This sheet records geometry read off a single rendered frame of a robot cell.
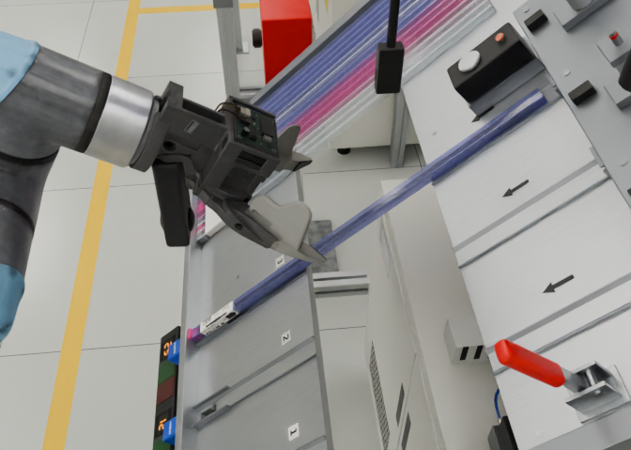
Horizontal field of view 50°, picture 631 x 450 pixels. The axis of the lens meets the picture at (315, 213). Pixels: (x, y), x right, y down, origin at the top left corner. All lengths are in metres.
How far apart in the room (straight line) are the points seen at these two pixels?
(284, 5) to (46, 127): 0.87
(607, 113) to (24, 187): 0.48
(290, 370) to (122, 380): 1.05
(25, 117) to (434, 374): 0.63
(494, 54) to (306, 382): 0.37
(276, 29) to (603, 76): 0.89
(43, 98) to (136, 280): 1.36
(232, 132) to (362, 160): 1.61
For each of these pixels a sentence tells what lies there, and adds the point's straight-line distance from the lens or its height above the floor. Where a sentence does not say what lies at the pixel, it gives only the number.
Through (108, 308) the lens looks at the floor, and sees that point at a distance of 1.87.
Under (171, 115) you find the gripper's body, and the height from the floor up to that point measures 1.09.
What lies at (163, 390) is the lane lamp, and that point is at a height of 0.66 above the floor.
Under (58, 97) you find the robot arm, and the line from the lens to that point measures 0.59.
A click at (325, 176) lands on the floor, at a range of 2.14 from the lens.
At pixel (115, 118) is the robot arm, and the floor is 1.10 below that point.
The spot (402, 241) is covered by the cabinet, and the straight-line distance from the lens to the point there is 1.12.
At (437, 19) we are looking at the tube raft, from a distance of 0.84.
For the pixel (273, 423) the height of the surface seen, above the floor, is 0.80.
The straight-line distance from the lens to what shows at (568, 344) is 0.54.
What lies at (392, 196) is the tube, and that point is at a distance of 0.70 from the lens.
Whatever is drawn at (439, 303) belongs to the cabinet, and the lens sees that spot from 1.04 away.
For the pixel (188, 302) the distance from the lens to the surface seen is 0.90.
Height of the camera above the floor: 1.44
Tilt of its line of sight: 46 degrees down
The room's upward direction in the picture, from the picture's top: straight up
